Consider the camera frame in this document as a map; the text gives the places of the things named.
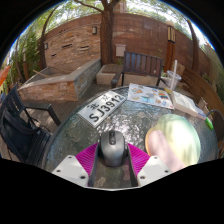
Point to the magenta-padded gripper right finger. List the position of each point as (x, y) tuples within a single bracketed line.
[(151, 168)]

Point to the wooden garden lamp post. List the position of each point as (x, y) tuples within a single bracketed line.
[(170, 50)]

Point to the thin leaning tree trunk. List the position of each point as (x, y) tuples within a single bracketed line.
[(43, 46)]

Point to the thick tree trunk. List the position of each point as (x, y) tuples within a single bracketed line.
[(106, 36)]

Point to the clear plastic cup with straw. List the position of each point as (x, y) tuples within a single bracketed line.
[(173, 80)]

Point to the open white book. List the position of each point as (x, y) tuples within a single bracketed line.
[(186, 103)]

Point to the grey wall box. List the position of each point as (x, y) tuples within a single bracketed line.
[(120, 50)]

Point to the grey black computer mouse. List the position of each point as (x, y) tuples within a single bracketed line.
[(112, 150)]

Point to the stone raised bed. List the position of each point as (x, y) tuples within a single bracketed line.
[(60, 85)]

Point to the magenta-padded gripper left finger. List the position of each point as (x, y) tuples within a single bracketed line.
[(71, 168)]

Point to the dark wicker chair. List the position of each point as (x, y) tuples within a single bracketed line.
[(218, 126)]

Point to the dark wooden slatted chair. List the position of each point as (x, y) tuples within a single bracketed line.
[(140, 63)]

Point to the white license plate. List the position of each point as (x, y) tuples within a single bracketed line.
[(101, 109)]

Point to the curved wooden bench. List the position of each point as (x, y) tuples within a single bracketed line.
[(200, 86)]

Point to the black metal armchair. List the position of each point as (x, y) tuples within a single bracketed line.
[(20, 133)]

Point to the slender tree trunk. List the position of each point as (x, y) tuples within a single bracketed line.
[(194, 46)]

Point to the colourful printed magazine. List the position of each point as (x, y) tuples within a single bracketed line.
[(150, 95)]

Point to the black wall lamp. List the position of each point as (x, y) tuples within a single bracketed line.
[(94, 30), (46, 46)]

